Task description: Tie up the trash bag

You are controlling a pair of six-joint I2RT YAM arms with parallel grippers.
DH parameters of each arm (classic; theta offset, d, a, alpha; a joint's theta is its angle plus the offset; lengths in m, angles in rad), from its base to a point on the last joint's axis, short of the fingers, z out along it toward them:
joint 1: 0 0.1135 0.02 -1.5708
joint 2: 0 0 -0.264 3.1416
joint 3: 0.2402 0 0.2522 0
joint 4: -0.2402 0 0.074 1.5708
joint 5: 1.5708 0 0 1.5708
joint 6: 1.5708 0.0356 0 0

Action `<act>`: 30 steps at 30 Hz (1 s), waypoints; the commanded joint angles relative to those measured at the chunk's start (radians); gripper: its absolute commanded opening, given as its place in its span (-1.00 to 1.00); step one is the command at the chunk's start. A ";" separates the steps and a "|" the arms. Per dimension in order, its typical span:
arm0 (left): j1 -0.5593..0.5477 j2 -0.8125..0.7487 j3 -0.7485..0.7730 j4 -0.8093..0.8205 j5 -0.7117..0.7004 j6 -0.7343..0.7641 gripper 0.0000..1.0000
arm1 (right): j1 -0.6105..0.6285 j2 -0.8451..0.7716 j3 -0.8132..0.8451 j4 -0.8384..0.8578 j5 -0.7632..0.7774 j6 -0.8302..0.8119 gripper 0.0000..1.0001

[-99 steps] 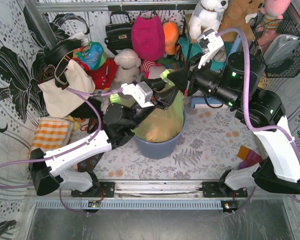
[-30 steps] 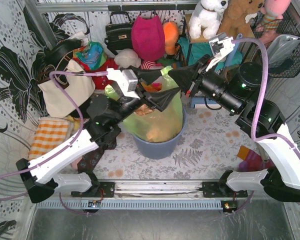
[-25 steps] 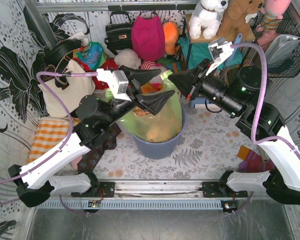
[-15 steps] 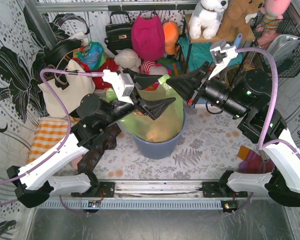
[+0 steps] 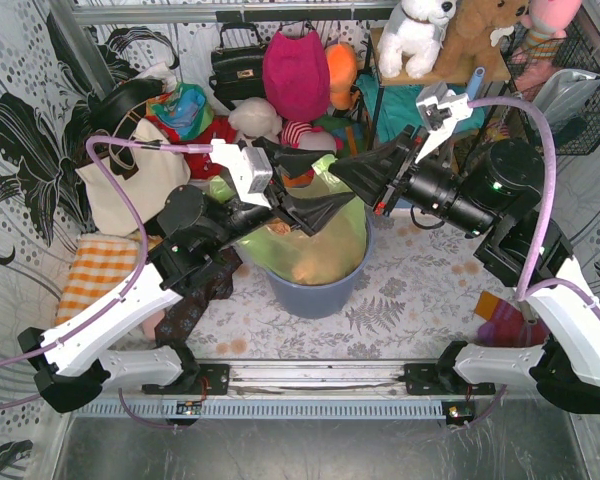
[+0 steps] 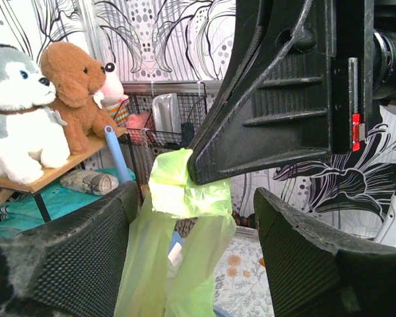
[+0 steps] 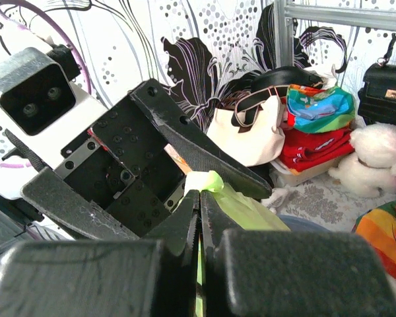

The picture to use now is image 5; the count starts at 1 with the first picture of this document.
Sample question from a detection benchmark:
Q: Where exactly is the dark patterned necktie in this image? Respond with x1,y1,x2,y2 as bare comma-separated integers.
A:
154,247,242,346

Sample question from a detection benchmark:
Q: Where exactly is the magenta felt bag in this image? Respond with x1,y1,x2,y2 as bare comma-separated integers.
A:
263,30,330,122

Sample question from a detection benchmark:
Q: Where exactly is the wooden shelf board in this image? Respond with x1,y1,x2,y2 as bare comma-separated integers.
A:
369,27,511,87

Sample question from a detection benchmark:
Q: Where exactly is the brown teddy bear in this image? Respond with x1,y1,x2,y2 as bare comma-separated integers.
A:
434,0,529,81

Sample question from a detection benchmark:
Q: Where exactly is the colourful silk scarf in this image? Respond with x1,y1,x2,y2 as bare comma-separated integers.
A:
145,83,214,143

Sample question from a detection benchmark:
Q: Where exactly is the white fluffy plush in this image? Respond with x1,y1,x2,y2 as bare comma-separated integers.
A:
228,97,283,144

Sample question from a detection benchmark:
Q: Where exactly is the crumpled orange paper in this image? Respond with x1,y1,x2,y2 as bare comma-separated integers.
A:
268,223,291,235

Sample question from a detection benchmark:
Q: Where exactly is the black hat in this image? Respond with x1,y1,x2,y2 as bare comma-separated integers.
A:
89,78,164,131

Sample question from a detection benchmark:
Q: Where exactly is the silver foil pouch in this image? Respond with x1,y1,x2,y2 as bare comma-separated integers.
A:
523,68,600,133

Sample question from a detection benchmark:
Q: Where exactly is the black leather handbag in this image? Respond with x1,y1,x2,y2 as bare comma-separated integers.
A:
208,22,267,111

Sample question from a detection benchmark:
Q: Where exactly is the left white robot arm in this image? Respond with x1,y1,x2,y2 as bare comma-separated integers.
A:
18,135,355,413

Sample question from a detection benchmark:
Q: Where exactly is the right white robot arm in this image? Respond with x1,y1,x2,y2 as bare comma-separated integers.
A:
329,128,600,414

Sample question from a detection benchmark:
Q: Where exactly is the blue trash bin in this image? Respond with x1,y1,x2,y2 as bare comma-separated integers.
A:
265,214,375,319

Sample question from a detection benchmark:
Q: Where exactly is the pink plush toy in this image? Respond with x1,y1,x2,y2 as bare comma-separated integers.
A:
521,0,582,43

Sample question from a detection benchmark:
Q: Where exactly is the yellow plush toy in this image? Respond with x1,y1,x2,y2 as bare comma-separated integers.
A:
485,124,511,144

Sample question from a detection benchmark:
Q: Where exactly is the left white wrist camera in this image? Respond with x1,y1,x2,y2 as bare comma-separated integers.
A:
209,139,273,208

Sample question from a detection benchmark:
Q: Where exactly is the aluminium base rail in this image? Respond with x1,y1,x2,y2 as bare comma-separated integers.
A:
54,357,594,401

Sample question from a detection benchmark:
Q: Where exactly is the white plush dog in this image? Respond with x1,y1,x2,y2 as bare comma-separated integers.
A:
378,0,457,79

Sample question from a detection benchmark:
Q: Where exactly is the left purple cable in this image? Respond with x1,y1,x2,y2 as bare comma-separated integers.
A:
0,135,216,431

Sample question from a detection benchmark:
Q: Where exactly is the black wire basket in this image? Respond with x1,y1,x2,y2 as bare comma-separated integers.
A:
502,23,600,156

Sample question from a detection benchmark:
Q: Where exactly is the teal cloth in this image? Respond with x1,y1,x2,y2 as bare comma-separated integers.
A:
355,73,486,146

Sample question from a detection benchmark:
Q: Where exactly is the orange checkered towel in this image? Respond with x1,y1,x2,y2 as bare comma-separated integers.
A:
55,234,140,325

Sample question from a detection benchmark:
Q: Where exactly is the orange plush toy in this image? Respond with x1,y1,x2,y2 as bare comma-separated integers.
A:
325,43,357,110

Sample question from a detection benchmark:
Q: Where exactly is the green plastic trash bag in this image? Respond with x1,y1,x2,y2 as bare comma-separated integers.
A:
209,154,367,285

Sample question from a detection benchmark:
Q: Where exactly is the pink pig plush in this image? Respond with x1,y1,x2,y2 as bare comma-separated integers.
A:
281,121,338,154

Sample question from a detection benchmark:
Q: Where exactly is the red garment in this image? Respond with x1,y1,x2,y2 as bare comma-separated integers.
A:
163,116,237,180

